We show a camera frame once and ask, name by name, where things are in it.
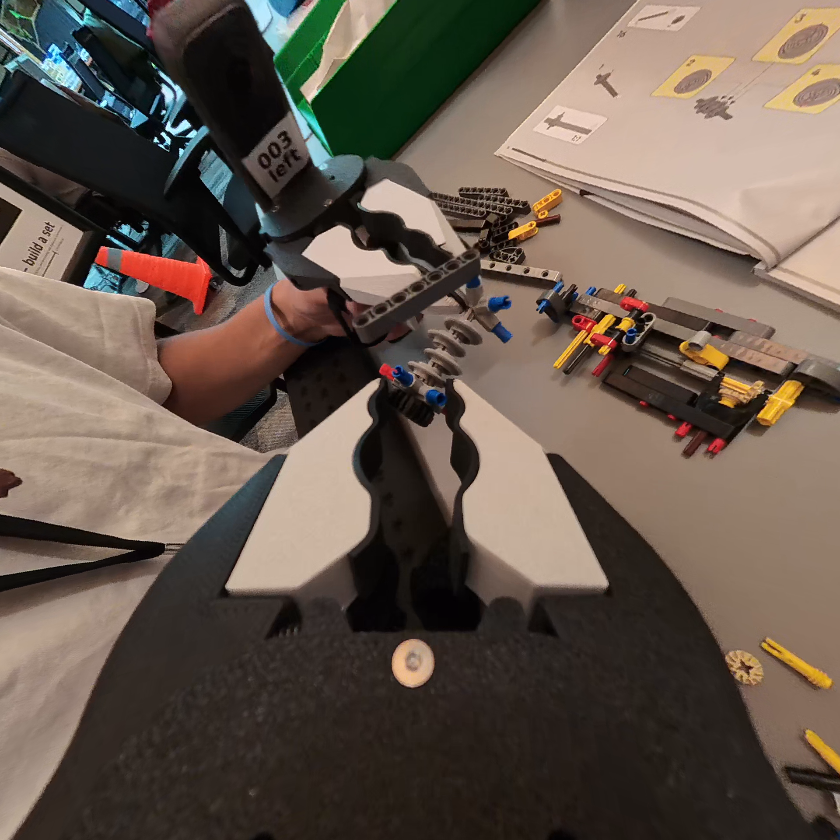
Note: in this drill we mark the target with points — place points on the black office chair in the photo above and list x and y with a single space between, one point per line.
85 151

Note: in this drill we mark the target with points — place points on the yellow lego axle connector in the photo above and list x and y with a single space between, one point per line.
823 751
797 664

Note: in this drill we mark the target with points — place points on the partly built Technic model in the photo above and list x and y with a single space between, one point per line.
689 394

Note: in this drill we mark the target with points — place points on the green storage box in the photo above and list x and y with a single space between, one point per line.
420 72

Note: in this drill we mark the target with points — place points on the black framed marker sign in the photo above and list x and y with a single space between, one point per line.
46 243

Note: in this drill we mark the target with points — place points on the person's left forearm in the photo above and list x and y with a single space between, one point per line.
216 354

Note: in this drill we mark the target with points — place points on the black lego axle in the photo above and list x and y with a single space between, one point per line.
814 779

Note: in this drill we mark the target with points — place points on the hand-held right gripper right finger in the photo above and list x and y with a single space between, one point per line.
531 525

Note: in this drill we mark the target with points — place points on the black perforated seat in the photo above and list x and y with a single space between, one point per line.
321 394

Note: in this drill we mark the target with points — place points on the dark grey lego beam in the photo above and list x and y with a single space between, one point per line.
420 289

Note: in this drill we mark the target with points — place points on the grey lego shock absorber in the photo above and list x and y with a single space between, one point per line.
446 348

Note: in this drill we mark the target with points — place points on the pile of black lego beams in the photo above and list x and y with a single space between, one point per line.
479 207

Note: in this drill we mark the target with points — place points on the lego instruction booklet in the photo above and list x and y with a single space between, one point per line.
656 164

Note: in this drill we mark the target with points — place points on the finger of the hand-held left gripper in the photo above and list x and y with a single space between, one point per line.
348 262
407 210

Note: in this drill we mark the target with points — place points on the light grey lego beam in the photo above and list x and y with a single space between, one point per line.
522 270

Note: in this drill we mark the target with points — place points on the grey lego connector blue pins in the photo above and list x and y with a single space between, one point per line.
485 318

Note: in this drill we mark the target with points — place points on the person's left hand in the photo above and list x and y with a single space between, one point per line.
308 308

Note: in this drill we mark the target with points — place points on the blue wristband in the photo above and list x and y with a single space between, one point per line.
279 325

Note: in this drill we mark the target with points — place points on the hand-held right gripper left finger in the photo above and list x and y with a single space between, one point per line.
302 525

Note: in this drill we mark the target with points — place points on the grey lego block blue pins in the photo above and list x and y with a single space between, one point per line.
554 303

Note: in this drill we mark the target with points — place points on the tan lego gear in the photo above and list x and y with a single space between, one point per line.
745 668

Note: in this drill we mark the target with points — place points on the brown lego pin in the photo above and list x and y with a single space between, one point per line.
550 220

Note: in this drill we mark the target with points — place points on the orange cone with grey band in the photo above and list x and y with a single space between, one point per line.
164 275

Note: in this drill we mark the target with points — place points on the white printed t-shirt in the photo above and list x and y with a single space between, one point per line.
79 426

